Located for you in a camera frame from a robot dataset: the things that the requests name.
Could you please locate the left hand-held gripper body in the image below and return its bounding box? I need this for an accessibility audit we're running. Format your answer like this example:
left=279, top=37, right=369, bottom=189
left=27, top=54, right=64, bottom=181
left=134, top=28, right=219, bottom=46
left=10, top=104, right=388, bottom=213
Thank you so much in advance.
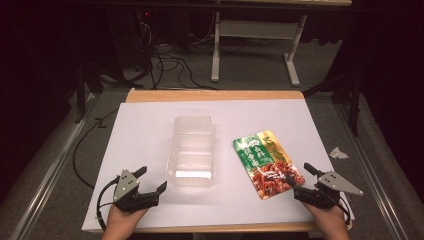
left=112, top=168, right=160, bottom=214

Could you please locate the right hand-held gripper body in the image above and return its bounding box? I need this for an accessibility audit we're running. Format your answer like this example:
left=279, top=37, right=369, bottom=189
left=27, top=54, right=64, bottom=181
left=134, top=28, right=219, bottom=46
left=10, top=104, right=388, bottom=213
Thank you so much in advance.
left=293, top=170, right=364, bottom=210

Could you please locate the green and red snack packet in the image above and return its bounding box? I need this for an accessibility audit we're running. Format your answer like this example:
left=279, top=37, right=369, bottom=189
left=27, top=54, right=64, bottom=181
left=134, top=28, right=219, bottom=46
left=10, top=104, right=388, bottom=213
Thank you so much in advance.
left=232, top=130, right=306, bottom=201

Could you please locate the clear plastic container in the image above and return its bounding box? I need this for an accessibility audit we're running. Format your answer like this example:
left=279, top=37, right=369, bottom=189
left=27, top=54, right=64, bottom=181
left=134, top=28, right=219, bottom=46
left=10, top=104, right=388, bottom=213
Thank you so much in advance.
left=165, top=115, right=216, bottom=188

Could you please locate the person's left hand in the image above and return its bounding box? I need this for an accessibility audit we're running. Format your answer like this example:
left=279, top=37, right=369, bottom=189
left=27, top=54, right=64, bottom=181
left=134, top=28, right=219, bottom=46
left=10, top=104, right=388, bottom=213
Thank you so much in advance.
left=101, top=203, right=149, bottom=240

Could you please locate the person's right hand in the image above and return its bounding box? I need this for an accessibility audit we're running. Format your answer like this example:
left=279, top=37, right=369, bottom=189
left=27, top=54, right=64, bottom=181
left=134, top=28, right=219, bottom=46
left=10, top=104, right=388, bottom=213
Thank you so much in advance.
left=301, top=199, right=351, bottom=240

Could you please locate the crumpled white paper scrap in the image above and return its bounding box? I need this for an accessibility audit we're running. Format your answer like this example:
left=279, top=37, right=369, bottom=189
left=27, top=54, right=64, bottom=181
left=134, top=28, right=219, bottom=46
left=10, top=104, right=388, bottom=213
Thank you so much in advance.
left=328, top=146, right=350, bottom=160

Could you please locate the white paper sheet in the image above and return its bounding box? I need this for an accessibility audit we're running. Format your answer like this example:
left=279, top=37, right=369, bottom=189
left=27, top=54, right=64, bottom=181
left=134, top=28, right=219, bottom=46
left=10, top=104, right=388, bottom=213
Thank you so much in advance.
left=81, top=98, right=356, bottom=232

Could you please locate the black metal stand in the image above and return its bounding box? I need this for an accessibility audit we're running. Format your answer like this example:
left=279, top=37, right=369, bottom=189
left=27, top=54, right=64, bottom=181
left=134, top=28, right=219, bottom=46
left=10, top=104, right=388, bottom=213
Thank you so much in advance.
left=301, top=66, right=364, bottom=137
left=74, top=59, right=134, bottom=124

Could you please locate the white-framed desk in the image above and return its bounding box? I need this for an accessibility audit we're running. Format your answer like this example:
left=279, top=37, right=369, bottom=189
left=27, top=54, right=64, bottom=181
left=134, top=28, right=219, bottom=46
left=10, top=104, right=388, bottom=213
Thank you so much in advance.
left=210, top=0, right=353, bottom=88

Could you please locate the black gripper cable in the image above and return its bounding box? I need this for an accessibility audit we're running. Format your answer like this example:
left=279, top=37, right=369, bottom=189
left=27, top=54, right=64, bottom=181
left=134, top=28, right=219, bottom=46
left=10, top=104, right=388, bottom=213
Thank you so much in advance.
left=335, top=195, right=352, bottom=226
left=95, top=176, right=120, bottom=232

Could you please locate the metal floor rail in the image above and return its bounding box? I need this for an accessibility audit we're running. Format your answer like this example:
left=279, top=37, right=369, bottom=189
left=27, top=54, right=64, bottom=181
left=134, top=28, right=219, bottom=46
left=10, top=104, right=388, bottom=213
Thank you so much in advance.
left=333, top=103, right=411, bottom=240
left=8, top=93, right=101, bottom=240

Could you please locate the long black floor cable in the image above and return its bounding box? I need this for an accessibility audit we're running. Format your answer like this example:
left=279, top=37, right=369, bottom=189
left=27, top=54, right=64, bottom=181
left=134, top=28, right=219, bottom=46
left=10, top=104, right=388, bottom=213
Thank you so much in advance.
left=72, top=109, right=118, bottom=190

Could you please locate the bundle of black cables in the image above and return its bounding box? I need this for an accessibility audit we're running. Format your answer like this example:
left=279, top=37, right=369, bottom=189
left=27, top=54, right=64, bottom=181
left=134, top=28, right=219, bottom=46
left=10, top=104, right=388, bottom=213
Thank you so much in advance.
left=133, top=19, right=218, bottom=91

